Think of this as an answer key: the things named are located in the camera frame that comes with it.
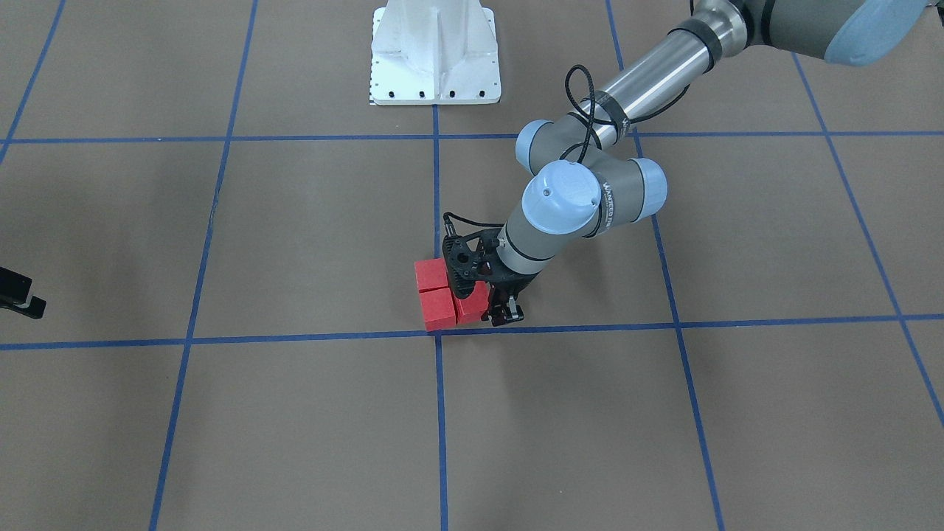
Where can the white camera stand base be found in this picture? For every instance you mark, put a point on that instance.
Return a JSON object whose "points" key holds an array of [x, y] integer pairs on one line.
{"points": [[434, 53]]}

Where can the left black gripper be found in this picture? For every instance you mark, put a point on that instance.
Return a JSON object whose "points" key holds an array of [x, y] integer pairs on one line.
{"points": [[514, 284]]}

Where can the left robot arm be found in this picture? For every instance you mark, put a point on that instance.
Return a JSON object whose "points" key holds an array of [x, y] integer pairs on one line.
{"points": [[576, 190]]}

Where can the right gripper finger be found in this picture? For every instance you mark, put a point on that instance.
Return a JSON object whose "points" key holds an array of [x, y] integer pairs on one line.
{"points": [[16, 295]]}

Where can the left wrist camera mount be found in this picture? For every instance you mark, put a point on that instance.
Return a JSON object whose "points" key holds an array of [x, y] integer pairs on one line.
{"points": [[467, 259]]}

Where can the red block placed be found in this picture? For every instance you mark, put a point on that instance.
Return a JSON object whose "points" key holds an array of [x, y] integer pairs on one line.
{"points": [[474, 307], [431, 275], [438, 310]]}

